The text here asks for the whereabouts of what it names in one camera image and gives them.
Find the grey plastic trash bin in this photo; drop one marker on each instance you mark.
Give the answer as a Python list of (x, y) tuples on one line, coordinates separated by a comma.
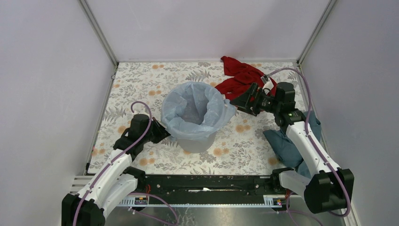
[(197, 145)]

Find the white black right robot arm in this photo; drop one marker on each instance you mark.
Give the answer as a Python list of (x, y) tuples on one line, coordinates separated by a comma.
[(330, 187)]

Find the right aluminium frame post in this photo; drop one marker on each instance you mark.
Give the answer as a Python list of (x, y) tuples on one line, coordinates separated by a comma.
[(324, 17)]

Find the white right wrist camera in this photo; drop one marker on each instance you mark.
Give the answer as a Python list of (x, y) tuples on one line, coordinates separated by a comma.
[(266, 81)]

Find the light blue plastic trash bag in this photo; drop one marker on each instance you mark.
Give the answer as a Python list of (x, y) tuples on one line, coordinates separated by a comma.
[(195, 110)]

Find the aluminium frame post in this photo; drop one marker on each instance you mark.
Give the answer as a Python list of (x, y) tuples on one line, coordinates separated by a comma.
[(98, 32), (324, 17)]

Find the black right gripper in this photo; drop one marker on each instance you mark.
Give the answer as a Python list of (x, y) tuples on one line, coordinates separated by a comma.
[(243, 100)]

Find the teal blue cloth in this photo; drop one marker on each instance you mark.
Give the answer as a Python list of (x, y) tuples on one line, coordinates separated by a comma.
[(285, 150)]

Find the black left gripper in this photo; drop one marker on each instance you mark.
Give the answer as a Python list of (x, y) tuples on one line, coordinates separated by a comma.
[(162, 133)]

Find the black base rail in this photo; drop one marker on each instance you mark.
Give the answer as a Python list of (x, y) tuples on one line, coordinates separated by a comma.
[(189, 187)]

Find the left aluminium frame post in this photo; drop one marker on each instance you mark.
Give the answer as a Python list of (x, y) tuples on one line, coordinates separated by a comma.
[(98, 32)]

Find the white slotted cable duct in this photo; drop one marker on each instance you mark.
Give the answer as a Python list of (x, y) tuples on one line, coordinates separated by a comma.
[(262, 201)]

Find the red cloth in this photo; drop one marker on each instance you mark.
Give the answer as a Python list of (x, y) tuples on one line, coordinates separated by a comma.
[(241, 77)]

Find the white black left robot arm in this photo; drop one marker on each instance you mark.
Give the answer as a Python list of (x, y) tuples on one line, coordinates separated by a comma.
[(92, 204)]

